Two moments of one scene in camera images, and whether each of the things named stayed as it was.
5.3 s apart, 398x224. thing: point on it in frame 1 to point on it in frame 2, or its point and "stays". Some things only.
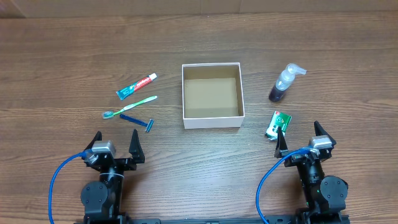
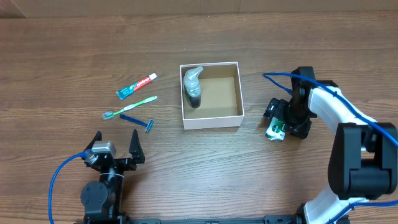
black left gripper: [117, 162] stays
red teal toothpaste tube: [127, 91] stays
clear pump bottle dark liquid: [285, 80] to [191, 86]
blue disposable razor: [149, 124] stays
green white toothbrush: [109, 114] stays
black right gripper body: [299, 158] to [280, 111]
